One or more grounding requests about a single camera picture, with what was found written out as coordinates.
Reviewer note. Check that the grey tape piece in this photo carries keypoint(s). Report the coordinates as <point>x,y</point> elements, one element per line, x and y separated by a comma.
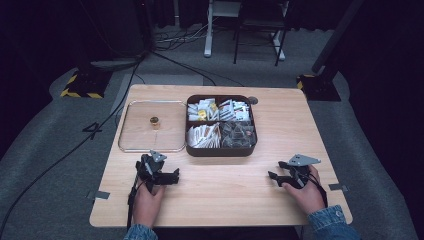
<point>102,195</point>
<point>338,187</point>

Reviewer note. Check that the person's left hand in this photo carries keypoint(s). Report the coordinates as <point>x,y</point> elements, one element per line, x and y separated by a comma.
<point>146,205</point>

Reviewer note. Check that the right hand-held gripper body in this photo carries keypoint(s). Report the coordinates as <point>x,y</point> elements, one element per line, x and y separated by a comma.
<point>299,170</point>

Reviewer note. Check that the pile of clear pyramid bags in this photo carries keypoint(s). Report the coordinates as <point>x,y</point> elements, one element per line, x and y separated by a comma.
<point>238,135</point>

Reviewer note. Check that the white desk frame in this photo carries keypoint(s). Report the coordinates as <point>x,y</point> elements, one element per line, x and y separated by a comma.
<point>208,33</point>

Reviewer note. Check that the pile of white yellow packets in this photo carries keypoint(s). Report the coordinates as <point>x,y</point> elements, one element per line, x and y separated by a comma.
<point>201,110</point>

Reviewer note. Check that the dark slanted stand pole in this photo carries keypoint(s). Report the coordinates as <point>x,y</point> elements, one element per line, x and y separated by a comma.
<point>336,33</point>

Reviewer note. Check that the person's right hand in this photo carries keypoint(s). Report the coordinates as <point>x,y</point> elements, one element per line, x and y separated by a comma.
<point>308,196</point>

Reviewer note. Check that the brown divided box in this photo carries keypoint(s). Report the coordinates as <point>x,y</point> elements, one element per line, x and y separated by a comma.
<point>220,151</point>

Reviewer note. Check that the black chair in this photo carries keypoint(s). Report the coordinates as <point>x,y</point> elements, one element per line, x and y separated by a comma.
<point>260,23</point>

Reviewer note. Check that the round grey table grommet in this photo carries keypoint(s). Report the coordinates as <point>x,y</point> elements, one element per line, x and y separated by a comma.
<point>253,100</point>

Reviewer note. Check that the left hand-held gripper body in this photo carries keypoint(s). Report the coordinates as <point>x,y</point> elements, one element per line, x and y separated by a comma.
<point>150,170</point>

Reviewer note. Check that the pile of white brown sachets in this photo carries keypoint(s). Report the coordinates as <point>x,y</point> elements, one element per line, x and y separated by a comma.
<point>203,136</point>

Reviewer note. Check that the stand base with yellow stripes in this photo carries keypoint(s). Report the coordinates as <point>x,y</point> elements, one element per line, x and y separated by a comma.
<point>87,83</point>
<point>318,88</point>

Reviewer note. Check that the pile of white striped packets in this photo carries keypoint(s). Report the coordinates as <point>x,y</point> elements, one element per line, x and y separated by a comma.
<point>235,110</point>

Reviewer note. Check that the clear lid with gold knob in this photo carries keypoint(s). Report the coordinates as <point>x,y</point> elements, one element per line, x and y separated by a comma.
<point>140,133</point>

